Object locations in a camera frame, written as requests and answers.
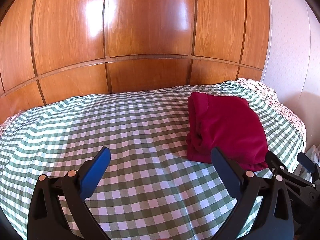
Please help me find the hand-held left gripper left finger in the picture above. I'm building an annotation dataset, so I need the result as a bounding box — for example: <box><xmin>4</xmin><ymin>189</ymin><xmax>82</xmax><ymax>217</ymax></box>
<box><xmin>27</xmin><ymin>146</ymin><xmax>111</xmax><ymax>240</ymax></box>

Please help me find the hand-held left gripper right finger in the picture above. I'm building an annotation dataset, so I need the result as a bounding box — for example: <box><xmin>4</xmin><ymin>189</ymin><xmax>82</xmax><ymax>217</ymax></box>
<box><xmin>211</xmin><ymin>147</ymin><xmax>293</xmax><ymax>240</ymax></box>

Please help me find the green checked bedspread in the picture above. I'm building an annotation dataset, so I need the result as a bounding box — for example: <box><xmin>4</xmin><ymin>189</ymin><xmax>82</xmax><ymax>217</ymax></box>
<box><xmin>0</xmin><ymin>80</ymin><xmax>307</xmax><ymax>240</ymax></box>

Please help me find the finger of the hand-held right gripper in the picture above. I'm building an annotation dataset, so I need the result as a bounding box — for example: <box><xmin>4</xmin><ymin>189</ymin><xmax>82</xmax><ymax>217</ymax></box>
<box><xmin>265</xmin><ymin>151</ymin><xmax>296</xmax><ymax>179</ymax></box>
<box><xmin>297</xmin><ymin>152</ymin><xmax>320</xmax><ymax>183</ymax></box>

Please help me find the wooden wardrobe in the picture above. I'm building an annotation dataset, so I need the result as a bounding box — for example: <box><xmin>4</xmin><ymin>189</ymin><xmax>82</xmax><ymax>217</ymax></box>
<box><xmin>0</xmin><ymin>0</ymin><xmax>272</xmax><ymax>113</ymax></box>

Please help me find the dark red sweater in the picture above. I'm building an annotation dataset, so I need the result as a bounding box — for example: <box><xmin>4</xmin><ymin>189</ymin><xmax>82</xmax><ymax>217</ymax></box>
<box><xmin>186</xmin><ymin>92</ymin><xmax>269</xmax><ymax>172</ymax></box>

